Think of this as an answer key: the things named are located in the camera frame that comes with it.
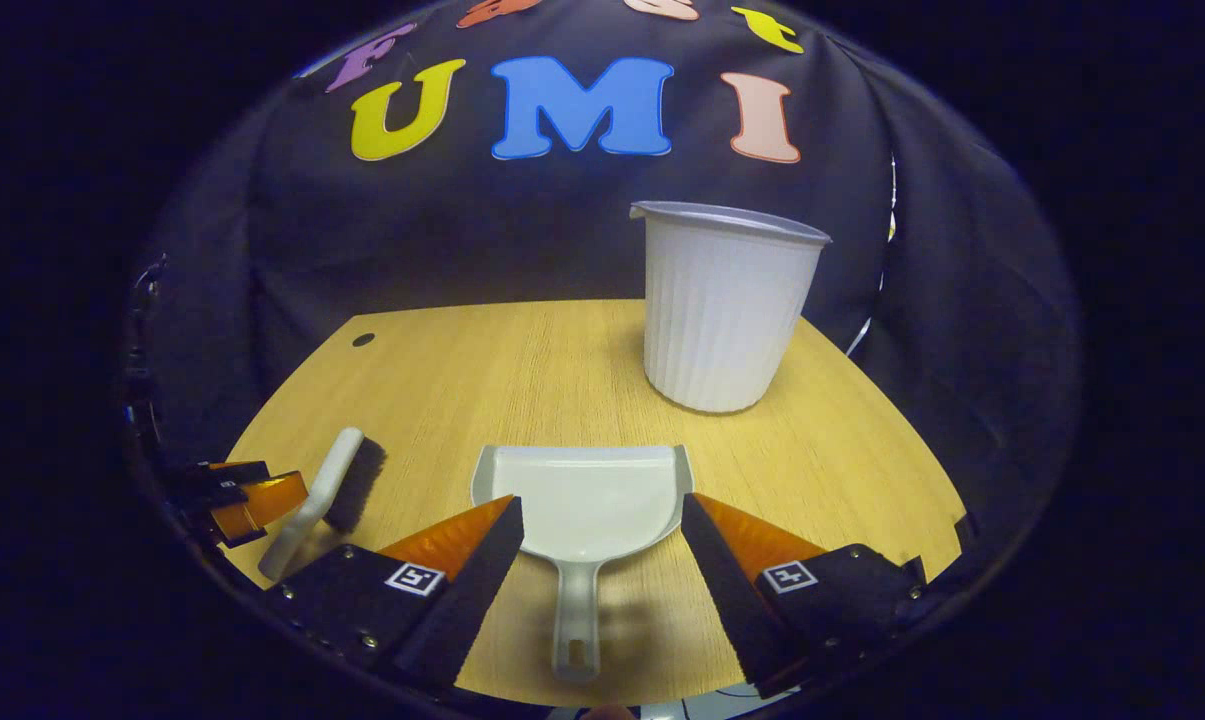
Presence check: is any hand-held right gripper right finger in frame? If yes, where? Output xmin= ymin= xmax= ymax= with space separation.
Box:
xmin=680 ymin=492 xmax=928 ymax=698

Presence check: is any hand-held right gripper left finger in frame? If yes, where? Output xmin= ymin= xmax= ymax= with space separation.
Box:
xmin=262 ymin=495 xmax=525 ymax=689

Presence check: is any white ribbed garbage bin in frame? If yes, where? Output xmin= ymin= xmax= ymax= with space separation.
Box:
xmin=630 ymin=201 xmax=832 ymax=414

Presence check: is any white dustpan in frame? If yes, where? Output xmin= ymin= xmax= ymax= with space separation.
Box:
xmin=471 ymin=445 xmax=694 ymax=684

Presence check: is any light wooden desktop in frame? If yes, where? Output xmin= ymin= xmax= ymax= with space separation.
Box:
xmin=224 ymin=298 xmax=966 ymax=706

